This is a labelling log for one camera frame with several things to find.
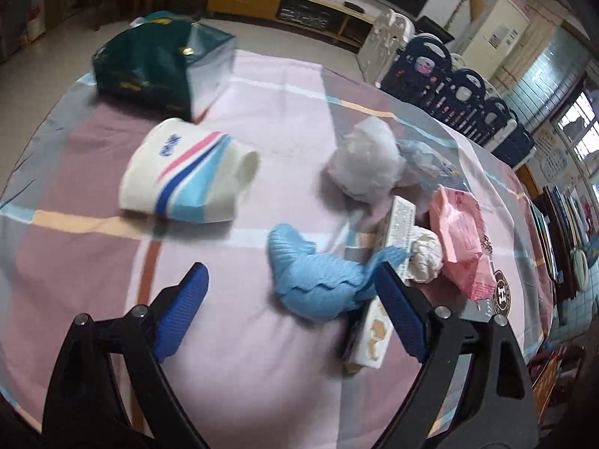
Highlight white ointment box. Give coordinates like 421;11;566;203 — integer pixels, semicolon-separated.
344;196;416;374

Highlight white tissue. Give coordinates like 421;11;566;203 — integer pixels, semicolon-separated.
407;226;444;284

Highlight pink plastic wrapper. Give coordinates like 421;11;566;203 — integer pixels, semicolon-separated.
428;186;496;301

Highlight light blue cloth rag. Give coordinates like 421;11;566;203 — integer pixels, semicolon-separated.
267;224;409;322

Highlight striped paper cup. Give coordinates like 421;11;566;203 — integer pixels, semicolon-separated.
119;117;260;224

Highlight white plastic bag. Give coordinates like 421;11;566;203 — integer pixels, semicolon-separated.
326;117;406;205

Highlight clear crumpled plastic wrapper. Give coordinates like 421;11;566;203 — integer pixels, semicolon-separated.
396;140;463;192

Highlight plaid pastel tablecloth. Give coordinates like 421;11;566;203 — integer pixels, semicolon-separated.
1;52;552;448

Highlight dark green gift bag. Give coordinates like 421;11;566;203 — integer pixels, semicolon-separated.
92;11;238;122

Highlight white air conditioner cabinet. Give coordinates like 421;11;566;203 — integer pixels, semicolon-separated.
457;0;530;81

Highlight white plastic chair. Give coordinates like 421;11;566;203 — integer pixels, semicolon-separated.
356;9;415;86

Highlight wooden tv cabinet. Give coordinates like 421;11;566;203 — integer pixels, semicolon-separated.
206;0;375;50

